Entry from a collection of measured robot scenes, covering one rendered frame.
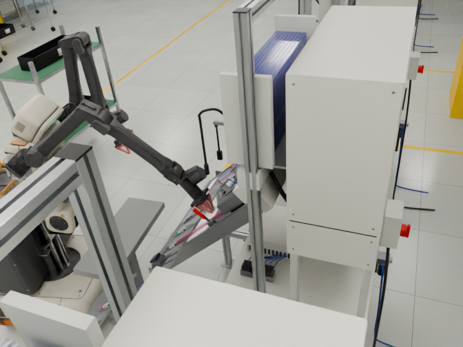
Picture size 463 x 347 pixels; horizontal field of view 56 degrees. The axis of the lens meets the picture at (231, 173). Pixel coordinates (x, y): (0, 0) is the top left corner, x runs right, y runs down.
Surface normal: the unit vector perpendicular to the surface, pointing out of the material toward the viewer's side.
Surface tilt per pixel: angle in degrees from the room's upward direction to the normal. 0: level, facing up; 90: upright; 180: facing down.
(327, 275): 0
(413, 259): 0
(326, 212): 90
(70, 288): 0
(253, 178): 90
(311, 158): 90
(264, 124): 90
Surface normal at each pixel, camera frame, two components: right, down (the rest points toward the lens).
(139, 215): -0.08, -0.81
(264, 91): -0.36, 0.57
